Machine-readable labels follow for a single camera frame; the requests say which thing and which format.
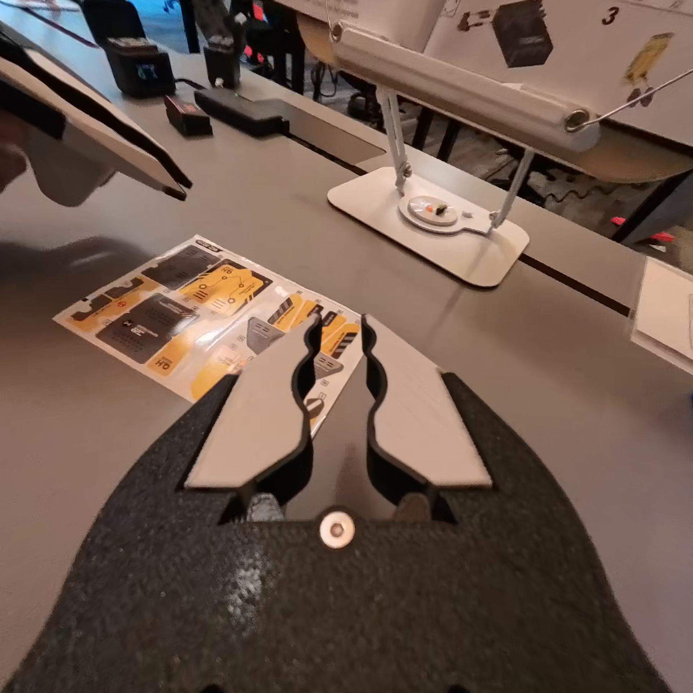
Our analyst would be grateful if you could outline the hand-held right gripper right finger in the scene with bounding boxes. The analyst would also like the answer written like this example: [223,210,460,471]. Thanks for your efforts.
[359,313,494,510]

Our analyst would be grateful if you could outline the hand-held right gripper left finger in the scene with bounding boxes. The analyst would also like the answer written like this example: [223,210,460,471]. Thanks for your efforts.
[184,314,324,510]

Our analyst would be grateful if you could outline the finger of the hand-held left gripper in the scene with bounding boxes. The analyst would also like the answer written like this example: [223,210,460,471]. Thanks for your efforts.
[0,22,194,190]
[0,57,188,201]

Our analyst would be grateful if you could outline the yellow grey sticker sheet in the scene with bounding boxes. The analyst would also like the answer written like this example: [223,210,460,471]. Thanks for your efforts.
[52,234,362,436]

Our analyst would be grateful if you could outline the black battery pack blue label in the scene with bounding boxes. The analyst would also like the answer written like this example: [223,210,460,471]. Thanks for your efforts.
[103,35,176,99]

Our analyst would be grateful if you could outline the small black red device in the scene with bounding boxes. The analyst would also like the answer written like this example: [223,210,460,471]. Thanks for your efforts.
[164,95,213,137]

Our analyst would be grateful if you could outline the black charger with batteries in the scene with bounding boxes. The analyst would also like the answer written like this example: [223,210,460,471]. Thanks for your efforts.
[202,19,243,90]

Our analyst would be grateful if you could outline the flat black charger box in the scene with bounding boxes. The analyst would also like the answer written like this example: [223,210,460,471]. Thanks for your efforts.
[194,87,291,137]

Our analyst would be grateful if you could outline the white metal book stand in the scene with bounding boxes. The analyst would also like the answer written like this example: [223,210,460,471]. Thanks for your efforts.
[297,0,693,288]

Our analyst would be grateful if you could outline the white paper sheet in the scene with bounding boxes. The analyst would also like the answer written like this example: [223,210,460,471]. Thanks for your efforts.
[629,256,693,375]

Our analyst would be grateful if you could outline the printed instruction booklet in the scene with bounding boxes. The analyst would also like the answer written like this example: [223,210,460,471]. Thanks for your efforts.
[273,0,693,126]

